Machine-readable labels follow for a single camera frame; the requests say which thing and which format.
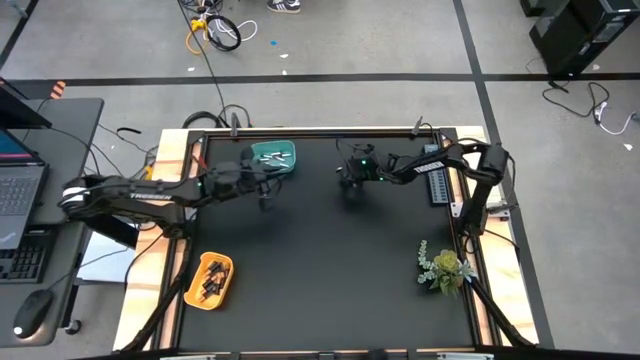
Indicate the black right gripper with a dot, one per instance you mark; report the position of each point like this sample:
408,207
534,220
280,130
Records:
362,170

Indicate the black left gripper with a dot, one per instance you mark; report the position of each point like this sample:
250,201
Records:
235,185

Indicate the teal plastic bin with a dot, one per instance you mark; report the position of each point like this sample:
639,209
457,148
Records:
287,147

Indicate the yellow plastic bin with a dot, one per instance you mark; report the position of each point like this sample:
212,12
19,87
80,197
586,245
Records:
197,297

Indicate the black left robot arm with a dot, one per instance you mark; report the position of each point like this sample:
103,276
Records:
150,196

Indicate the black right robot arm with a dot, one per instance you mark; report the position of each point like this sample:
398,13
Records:
435,167

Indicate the grey multi-port hub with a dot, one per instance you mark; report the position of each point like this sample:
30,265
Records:
440,192

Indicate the artificial green plant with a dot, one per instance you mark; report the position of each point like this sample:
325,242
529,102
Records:
445,272

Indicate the black table mat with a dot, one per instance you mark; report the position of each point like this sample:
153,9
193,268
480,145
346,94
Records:
300,310

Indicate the black desk crossbar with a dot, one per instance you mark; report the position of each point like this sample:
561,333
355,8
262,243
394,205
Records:
112,236

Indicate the person's shoe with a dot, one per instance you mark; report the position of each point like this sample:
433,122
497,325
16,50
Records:
284,6

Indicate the white floor panel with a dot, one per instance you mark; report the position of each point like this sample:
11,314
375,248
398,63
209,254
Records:
102,260

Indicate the black desk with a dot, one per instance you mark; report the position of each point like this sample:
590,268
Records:
70,130

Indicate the black desk caster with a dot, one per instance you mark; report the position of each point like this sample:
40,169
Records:
73,327

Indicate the grey laptop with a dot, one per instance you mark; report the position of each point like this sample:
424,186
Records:
20,190

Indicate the black monitor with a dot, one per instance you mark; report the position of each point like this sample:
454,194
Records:
20,112

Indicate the black keyboard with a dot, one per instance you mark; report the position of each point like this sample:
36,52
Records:
22,262

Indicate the black computer mouse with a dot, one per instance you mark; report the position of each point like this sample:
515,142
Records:
32,314

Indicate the black computer cabinet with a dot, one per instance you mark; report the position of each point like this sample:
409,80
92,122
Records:
580,35

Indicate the silver metal bracket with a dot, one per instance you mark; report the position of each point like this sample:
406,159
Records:
456,209

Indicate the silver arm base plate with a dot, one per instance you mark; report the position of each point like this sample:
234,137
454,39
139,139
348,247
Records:
501,211

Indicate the black frame strut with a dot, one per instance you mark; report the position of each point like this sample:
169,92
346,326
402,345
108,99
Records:
160,305
500,315

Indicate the silver aluminium rail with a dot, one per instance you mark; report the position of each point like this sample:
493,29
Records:
187,357
465,356

